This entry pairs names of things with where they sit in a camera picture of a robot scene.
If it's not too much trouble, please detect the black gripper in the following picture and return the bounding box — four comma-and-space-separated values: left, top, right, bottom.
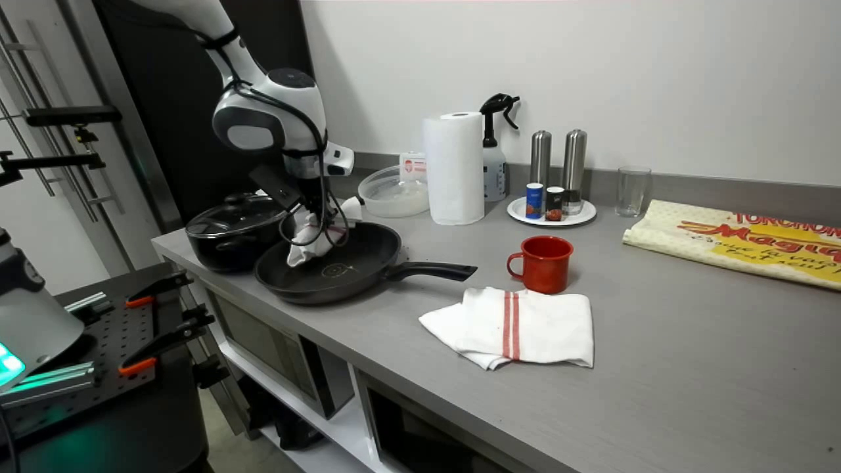
248, 161, 341, 249

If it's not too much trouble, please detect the white red-striped towel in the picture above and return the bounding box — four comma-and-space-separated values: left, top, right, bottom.
418, 288, 598, 374
284, 196, 366, 270

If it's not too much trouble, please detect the black frying pan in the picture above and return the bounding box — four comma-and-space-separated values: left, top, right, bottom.
252, 219, 481, 310

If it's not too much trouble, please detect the white paper towel roll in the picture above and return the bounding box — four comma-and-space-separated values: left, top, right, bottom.
423, 109, 486, 230

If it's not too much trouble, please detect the folded white red-striped towel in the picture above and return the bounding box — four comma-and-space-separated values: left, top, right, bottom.
418, 288, 598, 374

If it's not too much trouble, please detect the black tray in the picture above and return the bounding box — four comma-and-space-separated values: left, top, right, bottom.
326, 167, 377, 205

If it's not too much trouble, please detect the clear plastic bowl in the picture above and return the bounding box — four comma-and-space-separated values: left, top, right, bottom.
356, 164, 431, 222

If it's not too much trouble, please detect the black pot with glass lid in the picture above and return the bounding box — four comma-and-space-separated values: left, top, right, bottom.
184, 193, 293, 277

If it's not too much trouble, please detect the black microwave oven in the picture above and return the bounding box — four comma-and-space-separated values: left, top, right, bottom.
206, 288, 357, 420

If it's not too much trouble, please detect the black clamp with orange tips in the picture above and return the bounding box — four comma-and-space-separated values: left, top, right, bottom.
123, 270, 196, 310
117, 305, 219, 382

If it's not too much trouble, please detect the spray bottle with black nozzle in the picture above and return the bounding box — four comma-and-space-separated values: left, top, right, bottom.
478, 92, 523, 205

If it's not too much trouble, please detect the small blue can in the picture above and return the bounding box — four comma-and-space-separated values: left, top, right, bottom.
523, 182, 548, 222

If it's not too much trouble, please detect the black built-in appliance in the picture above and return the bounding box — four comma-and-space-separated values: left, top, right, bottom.
353, 365, 520, 473

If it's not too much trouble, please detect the red enamel mug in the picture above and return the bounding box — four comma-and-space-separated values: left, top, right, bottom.
504, 234, 577, 298

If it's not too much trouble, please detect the steel shaker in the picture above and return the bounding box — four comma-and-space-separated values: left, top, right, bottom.
528, 130, 556, 193
563, 126, 590, 205

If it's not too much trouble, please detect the small dark jar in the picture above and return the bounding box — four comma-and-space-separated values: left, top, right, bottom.
545, 185, 570, 223

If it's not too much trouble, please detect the small white plate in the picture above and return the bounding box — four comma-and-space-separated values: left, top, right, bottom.
504, 196, 599, 232

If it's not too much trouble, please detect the black breadboard table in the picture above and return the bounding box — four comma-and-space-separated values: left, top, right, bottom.
0, 261, 215, 473

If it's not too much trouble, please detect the clear drinking glass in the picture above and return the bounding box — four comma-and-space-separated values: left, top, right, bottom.
615, 167, 655, 222

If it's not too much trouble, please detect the yellow printed cloth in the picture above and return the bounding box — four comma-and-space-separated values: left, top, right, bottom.
620, 197, 841, 294

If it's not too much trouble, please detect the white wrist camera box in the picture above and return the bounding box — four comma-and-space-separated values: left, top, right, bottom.
323, 143, 357, 180

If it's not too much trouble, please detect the white wall socket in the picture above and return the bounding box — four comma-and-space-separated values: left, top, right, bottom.
398, 154, 428, 182

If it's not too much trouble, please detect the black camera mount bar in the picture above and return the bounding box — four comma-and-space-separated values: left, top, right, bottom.
0, 150, 109, 189
25, 102, 126, 132

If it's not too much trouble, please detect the aluminium rail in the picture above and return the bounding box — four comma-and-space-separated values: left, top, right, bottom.
0, 360, 100, 408

